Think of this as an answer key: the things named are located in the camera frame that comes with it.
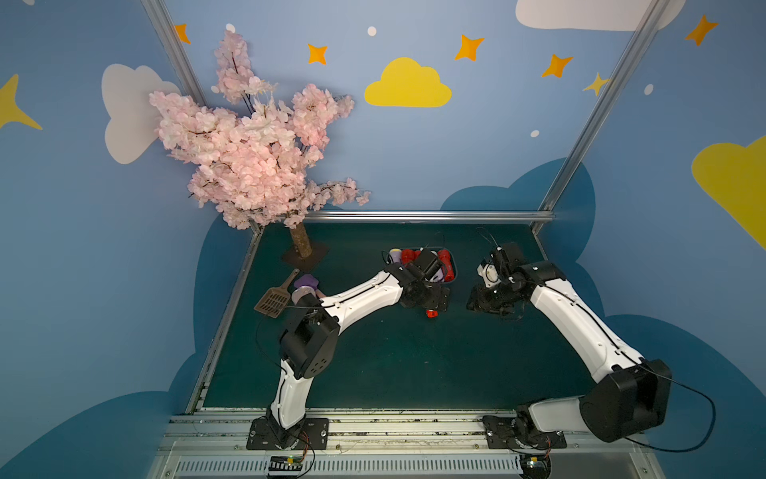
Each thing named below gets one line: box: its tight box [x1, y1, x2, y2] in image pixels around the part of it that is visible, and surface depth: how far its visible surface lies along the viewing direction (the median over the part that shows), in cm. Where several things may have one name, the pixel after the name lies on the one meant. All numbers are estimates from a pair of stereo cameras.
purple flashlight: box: [388, 247, 402, 264], surface depth 105 cm
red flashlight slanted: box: [437, 249, 456, 283], surface depth 103 cm
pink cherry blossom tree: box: [148, 30, 372, 259], surface depth 72 cm
